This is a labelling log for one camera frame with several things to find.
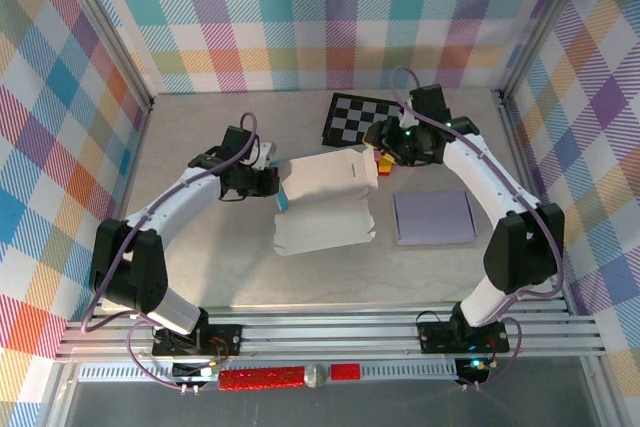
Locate teal paper box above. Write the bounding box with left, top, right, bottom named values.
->
left=272, top=149, right=379, bottom=258

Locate lilac paper box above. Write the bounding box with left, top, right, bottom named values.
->
left=392, top=190, right=479, bottom=247

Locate black grey checkerboard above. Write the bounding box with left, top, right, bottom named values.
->
left=320, top=92, right=406, bottom=148

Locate long red glitter strip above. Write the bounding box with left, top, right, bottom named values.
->
left=218, top=366, right=307, bottom=392

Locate silver foil ball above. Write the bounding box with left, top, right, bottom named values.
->
left=304, top=364, right=330, bottom=389

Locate short red glitter patch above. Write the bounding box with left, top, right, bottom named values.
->
left=329, top=362, right=362, bottom=381

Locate black board white connector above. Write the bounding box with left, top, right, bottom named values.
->
left=172, top=360, right=221, bottom=382

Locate black board green light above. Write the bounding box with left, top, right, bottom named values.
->
left=455, top=357, right=490, bottom=386

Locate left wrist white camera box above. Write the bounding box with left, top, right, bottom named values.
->
left=252, top=141, right=279, bottom=169

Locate aluminium side rail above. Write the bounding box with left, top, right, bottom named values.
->
left=89, top=99, right=155, bottom=321
left=497, top=91, right=574, bottom=316

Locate aluminium rail beam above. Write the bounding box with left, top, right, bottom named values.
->
left=54, top=302, right=609, bottom=363

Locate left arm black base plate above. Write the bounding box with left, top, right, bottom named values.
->
left=152, top=324, right=243, bottom=356

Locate aluminium corner post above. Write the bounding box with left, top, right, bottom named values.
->
left=49, top=0, right=155, bottom=112
left=494, top=0, right=601, bottom=104

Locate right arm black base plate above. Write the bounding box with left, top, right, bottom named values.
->
left=417, top=319, right=511, bottom=354

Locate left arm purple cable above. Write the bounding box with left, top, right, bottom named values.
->
left=79, top=112, right=261, bottom=393

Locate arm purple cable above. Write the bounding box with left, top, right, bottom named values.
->
left=79, top=112, right=261, bottom=393
left=390, top=65, right=566, bottom=392

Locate white slotted cable duct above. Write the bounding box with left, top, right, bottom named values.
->
left=77, top=363, right=459, bottom=382

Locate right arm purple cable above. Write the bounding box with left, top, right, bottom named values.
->
left=390, top=65, right=566, bottom=392

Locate aluminium frame strut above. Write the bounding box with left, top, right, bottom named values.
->
left=42, top=361, right=84, bottom=427
left=579, top=356, right=624, bottom=427

